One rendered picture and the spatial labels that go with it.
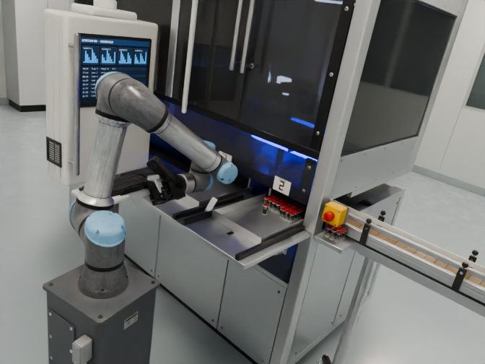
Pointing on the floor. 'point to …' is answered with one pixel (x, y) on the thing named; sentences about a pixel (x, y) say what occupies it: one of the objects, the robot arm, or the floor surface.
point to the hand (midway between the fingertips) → (131, 185)
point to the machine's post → (326, 169)
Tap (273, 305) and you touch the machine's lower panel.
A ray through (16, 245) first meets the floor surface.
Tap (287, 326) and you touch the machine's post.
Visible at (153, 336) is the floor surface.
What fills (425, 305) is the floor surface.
